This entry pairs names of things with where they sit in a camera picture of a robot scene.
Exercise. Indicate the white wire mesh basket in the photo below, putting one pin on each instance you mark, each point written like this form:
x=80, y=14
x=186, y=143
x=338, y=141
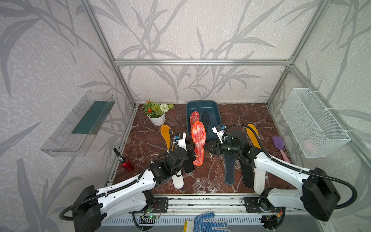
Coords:
x=315, y=128

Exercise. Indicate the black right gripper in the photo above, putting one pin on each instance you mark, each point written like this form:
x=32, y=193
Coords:
x=216, y=148

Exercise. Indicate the red orange-edged insole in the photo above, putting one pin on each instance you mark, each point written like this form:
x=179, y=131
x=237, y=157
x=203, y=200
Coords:
x=199, y=138
x=194, y=117

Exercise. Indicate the white insole left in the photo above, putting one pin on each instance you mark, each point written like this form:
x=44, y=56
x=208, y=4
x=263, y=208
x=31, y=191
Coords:
x=178, y=181

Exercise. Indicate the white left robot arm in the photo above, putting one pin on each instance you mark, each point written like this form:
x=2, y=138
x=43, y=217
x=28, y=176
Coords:
x=154, y=175

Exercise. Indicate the blue white work glove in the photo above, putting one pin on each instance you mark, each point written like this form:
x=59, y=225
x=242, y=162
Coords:
x=204, y=223

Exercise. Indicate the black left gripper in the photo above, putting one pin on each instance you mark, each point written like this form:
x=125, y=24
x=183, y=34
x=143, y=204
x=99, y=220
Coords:
x=191, y=152

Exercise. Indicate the yellow fuzzy insole left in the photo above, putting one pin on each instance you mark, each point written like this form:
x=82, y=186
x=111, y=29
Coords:
x=167, y=135

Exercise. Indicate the white insole right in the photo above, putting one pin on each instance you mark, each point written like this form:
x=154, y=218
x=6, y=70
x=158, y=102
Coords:
x=259, y=180

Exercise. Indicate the potted artificial plant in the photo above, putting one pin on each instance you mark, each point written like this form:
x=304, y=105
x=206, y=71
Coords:
x=157, y=112

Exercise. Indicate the black insole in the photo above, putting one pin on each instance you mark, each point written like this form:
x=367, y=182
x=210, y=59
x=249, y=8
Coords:
x=247, y=173
x=189, y=166

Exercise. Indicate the teal plastic storage box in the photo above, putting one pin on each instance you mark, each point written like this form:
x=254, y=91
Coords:
x=200, y=106

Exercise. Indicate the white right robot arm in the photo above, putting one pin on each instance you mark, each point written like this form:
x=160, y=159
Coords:
x=314, y=191

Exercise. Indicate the yellow fuzzy insole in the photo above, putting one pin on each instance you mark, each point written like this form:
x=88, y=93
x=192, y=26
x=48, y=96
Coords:
x=253, y=134
x=167, y=135

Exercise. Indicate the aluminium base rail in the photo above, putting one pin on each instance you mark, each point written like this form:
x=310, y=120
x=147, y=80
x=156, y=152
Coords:
x=203, y=204

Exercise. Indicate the black insole right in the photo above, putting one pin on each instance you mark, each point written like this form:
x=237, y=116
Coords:
x=247, y=173

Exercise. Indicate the clear acrylic wall shelf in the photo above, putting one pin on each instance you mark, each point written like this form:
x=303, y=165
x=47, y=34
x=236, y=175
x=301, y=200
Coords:
x=76, y=133

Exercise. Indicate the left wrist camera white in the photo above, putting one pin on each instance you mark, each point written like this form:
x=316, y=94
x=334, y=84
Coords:
x=179, y=141

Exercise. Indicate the white insole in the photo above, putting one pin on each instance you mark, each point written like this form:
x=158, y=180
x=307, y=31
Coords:
x=178, y=181
x=259, y=180

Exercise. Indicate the yellow fuzzy insole right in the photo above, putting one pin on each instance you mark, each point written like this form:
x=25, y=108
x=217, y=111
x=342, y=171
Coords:
x=253, y=134

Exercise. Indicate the dark grey fuzzy insole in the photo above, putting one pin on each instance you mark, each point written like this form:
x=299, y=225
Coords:
x=205, y=119

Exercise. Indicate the black insole left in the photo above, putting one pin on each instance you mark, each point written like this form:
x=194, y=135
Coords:
x=189, y=166

